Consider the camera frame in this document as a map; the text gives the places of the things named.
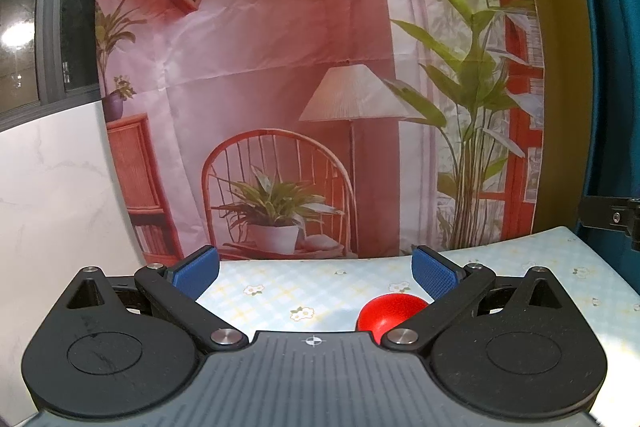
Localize printed backdrop cloth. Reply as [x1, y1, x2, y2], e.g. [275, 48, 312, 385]
[95, 0, 546, 260]

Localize floral checked tablecloth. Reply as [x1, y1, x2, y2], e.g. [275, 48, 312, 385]
[196, 226, 640, 427]

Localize red plastic bowl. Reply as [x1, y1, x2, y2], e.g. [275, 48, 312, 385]
[356, 294, 431, 344]

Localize teal curtain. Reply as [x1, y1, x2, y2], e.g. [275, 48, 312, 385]
[560, 0, 640, 298]

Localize dark window frame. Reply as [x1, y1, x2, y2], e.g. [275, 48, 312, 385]
[0, 0, 107, 132]

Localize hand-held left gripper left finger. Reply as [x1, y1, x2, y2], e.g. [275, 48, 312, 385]
[50, 245, 249, 353]

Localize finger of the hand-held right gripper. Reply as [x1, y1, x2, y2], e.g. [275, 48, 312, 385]
[577, 196, 640, 253]

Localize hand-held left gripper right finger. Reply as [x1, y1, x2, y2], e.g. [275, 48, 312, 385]
[382, 245, 581, 352]

